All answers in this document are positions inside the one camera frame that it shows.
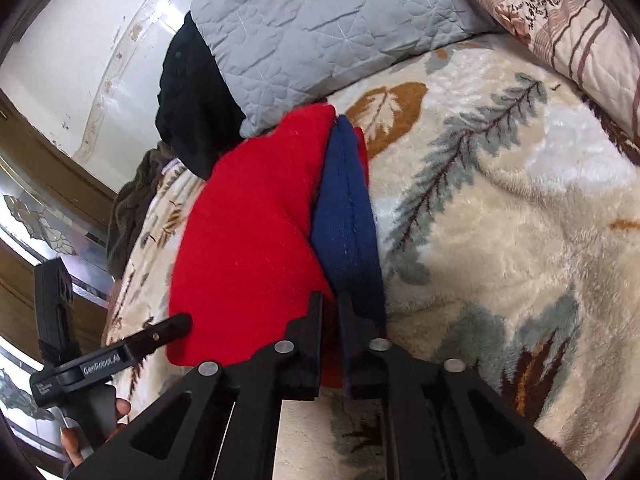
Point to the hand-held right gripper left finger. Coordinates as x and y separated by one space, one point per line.
307 357

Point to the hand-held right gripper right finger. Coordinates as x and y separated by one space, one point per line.
354 357

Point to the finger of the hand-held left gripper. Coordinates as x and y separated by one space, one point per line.
160 332

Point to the red and blue sweater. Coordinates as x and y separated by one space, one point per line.
240 240

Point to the person's left hand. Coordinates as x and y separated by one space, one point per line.
72 444

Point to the wooden door with patterned glass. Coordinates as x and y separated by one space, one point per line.
30 220

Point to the brown knitted cloth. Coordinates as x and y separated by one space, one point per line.
132 200

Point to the leaf print fleece blanket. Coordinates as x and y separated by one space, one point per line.
500 210

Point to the black cloth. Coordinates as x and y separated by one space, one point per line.
190 100

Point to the grey quilted pillow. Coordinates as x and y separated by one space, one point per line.
325 25

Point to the striped floral quilted pillow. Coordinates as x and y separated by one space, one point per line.
565 25

